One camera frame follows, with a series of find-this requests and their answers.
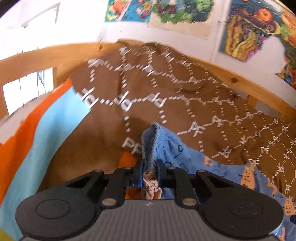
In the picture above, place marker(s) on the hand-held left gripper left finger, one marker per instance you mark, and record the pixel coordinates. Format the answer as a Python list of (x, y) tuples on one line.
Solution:
[(137, 183)]

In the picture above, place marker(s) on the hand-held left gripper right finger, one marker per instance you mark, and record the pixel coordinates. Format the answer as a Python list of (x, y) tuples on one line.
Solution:
[(161, 172)]

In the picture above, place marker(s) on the blue printed pants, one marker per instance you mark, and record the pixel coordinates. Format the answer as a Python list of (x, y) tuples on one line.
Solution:
[(178, 155)]

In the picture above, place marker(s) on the brown patterned blanket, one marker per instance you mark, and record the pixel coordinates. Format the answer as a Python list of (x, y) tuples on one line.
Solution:
[(185, 92)]

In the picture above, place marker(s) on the multicoloured bed sheet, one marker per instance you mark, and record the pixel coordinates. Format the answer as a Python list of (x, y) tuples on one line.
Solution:
[(46, 134)]

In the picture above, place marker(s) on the white-edged cartoon figure poster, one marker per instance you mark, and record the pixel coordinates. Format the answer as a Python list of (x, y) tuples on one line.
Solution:
[(182, 16)]

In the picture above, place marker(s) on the colourful swirl poster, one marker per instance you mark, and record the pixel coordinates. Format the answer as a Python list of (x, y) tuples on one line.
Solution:
[(247, 32)]

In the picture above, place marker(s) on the blue cartoon girl poster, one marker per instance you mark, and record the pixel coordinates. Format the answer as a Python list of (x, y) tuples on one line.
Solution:
[(127, 10)]

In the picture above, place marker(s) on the torn colourful landscape poster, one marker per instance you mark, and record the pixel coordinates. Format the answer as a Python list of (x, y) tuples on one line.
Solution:
[(289, 64)]

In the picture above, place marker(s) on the wooden bed frame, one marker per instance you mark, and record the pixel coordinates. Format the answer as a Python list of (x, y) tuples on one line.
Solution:
[(46, 55)]

